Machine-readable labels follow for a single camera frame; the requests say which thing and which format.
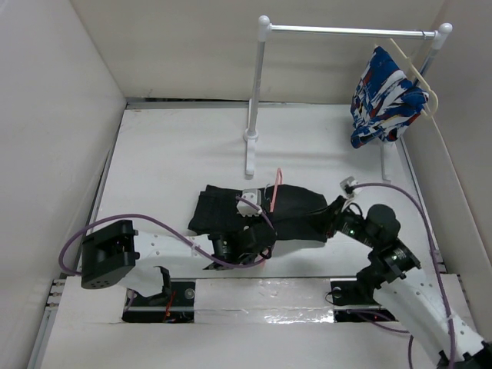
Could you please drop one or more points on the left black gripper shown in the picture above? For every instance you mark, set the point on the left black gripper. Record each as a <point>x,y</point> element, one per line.
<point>260,221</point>

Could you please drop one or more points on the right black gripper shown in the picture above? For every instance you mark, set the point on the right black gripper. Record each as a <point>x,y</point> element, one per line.
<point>334,214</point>

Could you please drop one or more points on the pink plastic hanger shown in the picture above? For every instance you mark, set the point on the pink plastic hanger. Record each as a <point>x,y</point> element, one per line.
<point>278,182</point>

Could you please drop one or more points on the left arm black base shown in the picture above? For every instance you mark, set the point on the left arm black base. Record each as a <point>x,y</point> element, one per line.
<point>173,305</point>

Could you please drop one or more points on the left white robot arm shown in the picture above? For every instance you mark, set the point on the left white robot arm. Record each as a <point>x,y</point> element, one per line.
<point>120,255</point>

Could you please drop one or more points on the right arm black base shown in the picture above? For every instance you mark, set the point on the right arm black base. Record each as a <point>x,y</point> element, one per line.
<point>351,305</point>

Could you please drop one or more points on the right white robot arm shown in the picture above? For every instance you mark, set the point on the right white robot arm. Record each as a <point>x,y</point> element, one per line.
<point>395,280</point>

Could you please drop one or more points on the cream plastic hanger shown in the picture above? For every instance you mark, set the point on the cream plastic hanger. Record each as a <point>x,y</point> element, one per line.
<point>431,107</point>

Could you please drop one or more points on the blue white patterned garment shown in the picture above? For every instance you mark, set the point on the blue white patterned garment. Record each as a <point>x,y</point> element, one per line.
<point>385,102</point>

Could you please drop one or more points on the white metal clothes rack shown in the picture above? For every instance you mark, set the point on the white metal clothes rack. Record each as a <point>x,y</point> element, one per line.
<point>437,38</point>

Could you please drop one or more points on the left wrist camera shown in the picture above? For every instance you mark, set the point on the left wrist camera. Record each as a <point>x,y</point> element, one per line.
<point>249,203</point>

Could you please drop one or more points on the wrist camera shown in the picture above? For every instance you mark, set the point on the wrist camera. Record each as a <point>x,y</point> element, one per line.
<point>348,187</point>
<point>249,203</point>

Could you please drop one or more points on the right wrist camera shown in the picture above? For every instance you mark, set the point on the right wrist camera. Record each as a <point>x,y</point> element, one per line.
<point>348,187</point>

